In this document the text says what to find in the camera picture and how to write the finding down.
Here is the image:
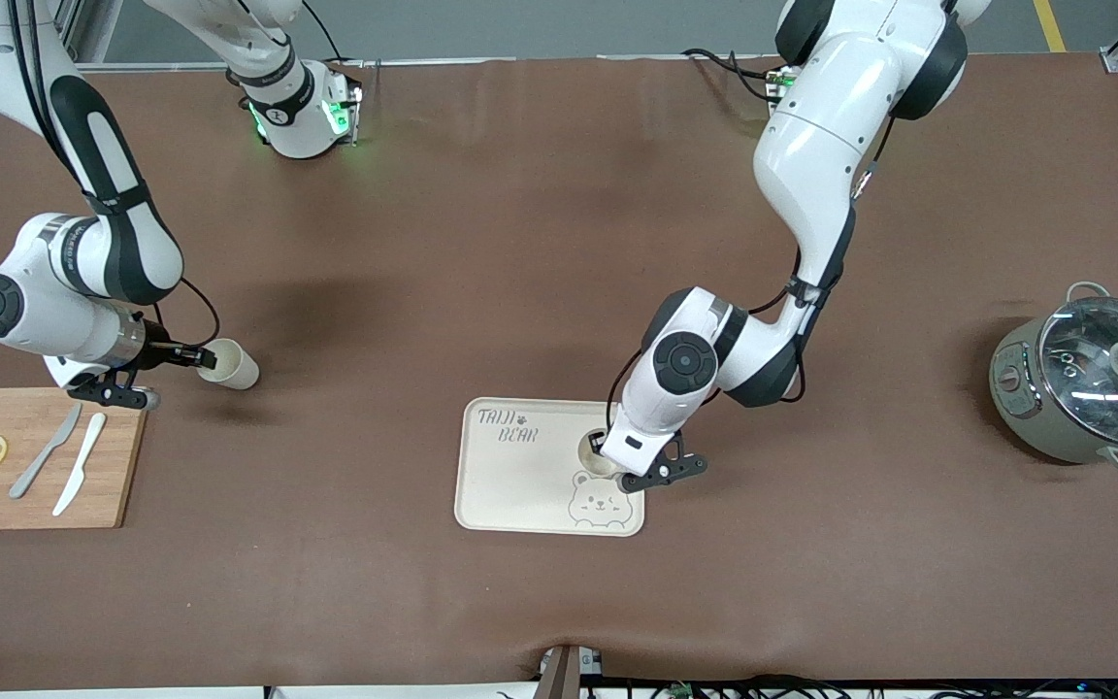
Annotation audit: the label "glass pot lid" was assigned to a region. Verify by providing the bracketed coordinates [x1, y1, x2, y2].
[1039, 297, 1118, 449]

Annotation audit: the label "black arm base cables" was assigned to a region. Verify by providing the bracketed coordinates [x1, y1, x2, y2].
[680, 47, 788, 98]

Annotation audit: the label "wooden cutting board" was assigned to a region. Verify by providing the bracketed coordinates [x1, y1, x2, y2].
[0, 386, 150, 531]

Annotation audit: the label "white bear print tray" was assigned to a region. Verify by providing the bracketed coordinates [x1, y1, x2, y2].
[454, 397, 646, 538]

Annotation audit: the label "grey plastic knife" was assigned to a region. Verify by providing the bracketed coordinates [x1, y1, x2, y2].
[9, 403, 83, 500]

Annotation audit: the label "white plastic cup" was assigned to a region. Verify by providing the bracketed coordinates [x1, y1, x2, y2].
[196, 338, 260, 391]
[576, 427, 621, 479]

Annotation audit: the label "white plastic knife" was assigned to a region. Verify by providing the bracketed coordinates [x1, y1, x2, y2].
[52, 413, 108, 517]

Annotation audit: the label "silver table edge rail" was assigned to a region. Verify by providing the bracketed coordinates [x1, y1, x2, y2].
[74, 56, 521, 75]

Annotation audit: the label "brown table cover mat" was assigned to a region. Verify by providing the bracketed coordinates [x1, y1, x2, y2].
[0, 53, 1118, 685]

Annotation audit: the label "aluminium frame with struts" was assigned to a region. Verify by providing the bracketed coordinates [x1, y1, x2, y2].
[52, 0, 99, 71]

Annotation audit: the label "small grey metal bracket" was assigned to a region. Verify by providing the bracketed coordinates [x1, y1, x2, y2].
[538, 643, 605, 699]

